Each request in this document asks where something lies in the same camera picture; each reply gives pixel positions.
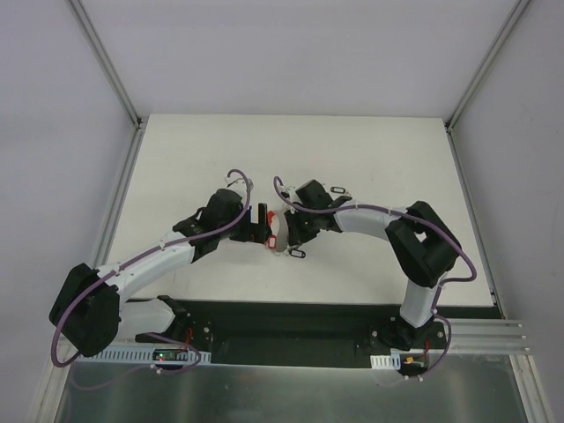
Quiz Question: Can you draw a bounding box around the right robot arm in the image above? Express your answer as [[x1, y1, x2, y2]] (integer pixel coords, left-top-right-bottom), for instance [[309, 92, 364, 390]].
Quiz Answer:
[[284, 180, 460, 351]]

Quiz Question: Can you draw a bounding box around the white cable duct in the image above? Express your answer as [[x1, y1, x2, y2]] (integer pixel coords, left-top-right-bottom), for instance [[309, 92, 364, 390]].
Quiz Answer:
[[370, 353, 401, 371], [90, 346, 212, 366]]

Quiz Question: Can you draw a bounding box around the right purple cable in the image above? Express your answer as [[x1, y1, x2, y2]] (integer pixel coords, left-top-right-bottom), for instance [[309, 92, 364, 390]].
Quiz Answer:
[[272, 175, 478, 384]]

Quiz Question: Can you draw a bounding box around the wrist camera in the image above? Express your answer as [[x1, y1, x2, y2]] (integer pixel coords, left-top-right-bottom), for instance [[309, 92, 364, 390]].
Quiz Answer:
[[225, 174, 254, 197], [278, 185, 300, 207]]

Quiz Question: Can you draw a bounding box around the left aluminium rail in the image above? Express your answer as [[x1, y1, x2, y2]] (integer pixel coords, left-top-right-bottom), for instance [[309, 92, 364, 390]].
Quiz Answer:
[[26, 116, 149, 422]]

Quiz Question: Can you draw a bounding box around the left aluminium frame post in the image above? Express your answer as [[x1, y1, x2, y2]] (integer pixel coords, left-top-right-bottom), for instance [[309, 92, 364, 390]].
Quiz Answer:
[[66, 0, 144, 129]]

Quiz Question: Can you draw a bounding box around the right aluminium rail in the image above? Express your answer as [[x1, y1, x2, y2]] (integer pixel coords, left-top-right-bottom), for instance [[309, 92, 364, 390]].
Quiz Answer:
[[444, 125, 556, 423]]

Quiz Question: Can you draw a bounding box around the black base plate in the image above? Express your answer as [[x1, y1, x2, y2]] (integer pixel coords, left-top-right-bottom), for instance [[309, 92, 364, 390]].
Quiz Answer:
[[122, 297, 503, 369]]

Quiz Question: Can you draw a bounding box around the right white cable duct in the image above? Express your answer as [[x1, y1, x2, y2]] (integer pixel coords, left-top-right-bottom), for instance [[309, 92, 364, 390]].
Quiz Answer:
[[370, 353, 401, 371]]

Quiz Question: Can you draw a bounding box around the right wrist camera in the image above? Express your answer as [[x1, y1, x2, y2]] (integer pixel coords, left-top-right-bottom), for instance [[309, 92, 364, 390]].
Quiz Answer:
[[278, 185, 300, 207]]

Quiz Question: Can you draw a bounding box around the left white cable duct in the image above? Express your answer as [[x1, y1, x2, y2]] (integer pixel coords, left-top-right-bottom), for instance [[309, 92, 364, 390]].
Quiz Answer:
[[90, 346, 212, 366]]

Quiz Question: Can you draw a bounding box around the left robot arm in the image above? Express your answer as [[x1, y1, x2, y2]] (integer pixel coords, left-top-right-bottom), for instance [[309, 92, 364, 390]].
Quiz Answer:
[[48, 189, 271, 357]]

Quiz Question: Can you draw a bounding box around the red handled key organizer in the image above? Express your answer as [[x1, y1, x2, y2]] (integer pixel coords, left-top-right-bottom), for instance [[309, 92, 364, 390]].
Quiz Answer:
[[267, 210, 288, 256]]

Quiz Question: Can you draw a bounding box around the aluminium rail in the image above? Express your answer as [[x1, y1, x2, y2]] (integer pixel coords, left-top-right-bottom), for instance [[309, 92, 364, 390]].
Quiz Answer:
[[26, 116, 149, 422], [444, 125, 556, 423]]

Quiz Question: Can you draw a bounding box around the right aluminium frame post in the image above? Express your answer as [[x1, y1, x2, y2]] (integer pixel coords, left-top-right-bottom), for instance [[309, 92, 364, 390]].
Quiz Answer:
[[445, 0, 533, 134]]

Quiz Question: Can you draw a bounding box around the aluminium frame post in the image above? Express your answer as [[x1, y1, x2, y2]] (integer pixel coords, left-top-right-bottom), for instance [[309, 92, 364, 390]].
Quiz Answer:
[[445, 0, 533, 134], [66, 0, 144, 129]]

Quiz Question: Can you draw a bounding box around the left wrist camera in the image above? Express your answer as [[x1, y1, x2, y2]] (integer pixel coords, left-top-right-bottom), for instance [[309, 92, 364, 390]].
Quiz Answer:
[[225, 174, 254, 197]]

